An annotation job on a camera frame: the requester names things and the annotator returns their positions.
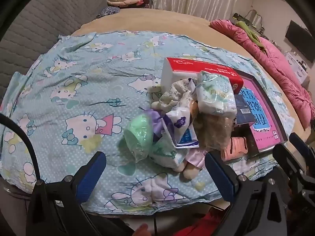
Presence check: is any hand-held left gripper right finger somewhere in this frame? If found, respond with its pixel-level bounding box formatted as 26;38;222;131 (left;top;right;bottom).
205;152;288;236

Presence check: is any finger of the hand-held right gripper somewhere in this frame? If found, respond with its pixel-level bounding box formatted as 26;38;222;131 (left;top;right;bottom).
273;144;315;195
288;133;315;177

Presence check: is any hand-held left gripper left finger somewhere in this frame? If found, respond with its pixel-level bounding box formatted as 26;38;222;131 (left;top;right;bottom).
26;151;133;236

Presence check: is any plush doll with pink dress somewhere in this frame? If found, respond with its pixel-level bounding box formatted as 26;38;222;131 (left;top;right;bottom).
177;150;209;180

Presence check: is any purple cardboard box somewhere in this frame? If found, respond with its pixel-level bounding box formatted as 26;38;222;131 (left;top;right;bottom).
234;69;288;158

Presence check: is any brown fuzzy ball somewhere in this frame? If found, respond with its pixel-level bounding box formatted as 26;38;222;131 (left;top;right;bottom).
192;101;237;153

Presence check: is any green floral tissue pack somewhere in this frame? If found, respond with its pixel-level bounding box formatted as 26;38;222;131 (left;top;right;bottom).
149;136;190;170
195;70;238;118

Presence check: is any green puff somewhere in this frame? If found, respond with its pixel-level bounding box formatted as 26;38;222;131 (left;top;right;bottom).
123;115;157;163

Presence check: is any pink book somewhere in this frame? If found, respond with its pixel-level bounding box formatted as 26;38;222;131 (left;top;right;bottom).
240;79;281;150

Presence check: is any person's red garment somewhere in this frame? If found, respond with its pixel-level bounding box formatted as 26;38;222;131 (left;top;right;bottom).
172;209;229;236

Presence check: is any white and purple packet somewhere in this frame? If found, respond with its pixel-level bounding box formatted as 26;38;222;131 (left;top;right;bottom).
161;109;200;149

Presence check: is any dark blue box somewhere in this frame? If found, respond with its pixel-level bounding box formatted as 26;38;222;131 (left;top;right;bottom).
234;95;256;126

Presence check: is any white drawer cabinet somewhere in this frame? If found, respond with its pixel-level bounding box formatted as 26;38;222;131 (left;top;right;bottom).
284;52;310;86

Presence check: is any lilac satin cloth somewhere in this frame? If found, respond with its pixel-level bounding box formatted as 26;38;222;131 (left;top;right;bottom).
144;108;164;136

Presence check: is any cartoon cat printed blanket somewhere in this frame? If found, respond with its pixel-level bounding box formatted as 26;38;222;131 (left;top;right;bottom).
0;31;296;213

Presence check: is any pink quilt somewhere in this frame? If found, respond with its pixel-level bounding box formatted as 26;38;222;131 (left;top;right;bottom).
209;19;315;131

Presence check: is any black television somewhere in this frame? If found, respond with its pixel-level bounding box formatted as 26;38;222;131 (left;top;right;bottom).
285;20;315;63

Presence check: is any red tissue box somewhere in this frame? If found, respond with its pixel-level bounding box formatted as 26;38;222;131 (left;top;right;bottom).
161;57;244;95

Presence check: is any green cloth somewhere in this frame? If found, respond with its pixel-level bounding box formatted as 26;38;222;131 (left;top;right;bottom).
235;21;266;52

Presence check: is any dark flat device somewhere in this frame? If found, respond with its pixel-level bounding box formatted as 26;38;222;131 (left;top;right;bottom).
233;12;254;24

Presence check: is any beige bed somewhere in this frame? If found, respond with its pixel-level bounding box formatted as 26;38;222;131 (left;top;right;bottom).
70;8;315;158

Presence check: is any grey quilted headboard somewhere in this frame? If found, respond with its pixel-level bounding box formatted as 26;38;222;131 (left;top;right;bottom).
0;0;111;79

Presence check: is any dark patterned cloth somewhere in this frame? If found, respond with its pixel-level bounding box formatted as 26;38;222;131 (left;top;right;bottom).
96;6;121;19

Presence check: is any black cable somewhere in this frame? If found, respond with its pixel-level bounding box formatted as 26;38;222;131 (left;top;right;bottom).
0;113;43;185

